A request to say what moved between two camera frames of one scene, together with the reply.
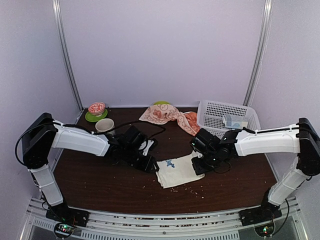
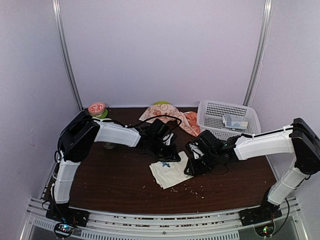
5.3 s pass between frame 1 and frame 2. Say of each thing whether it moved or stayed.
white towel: stayed
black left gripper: moved
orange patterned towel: stayed
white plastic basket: stayed
